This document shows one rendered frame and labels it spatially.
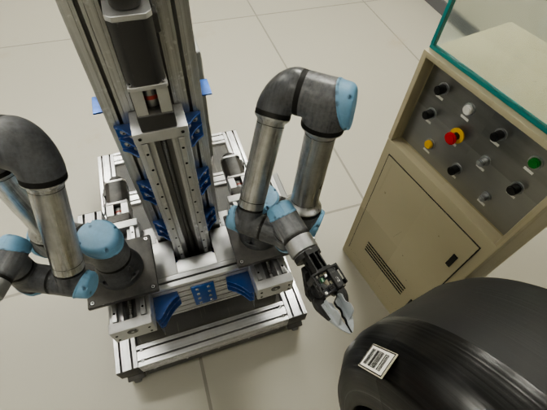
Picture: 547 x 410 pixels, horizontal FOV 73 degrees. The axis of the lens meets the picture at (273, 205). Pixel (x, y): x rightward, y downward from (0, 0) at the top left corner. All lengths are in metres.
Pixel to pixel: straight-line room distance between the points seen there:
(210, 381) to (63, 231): 1.16
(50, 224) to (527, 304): 0.92
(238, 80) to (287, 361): 2.22
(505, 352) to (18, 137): 0.89
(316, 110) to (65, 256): 0.70
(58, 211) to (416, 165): 1.14
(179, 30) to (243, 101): 2.12
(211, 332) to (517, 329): 1.36
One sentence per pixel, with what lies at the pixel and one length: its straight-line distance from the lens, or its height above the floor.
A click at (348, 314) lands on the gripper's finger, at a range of 0.92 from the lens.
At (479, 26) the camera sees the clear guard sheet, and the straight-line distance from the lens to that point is 1.21.
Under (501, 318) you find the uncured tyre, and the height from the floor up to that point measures 1.41.
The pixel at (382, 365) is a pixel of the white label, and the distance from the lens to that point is 0.57.
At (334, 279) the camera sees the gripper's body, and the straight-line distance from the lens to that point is 0.88.
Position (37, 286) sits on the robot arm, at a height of 0.96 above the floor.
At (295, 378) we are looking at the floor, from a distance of 1.92.
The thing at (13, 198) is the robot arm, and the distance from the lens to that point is 1.08.
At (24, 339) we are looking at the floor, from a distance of 2.25.
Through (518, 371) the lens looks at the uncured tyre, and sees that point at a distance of 0.53.
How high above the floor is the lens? 1.88
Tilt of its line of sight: 54 degrees down
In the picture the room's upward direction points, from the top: 4 degrees clockwise
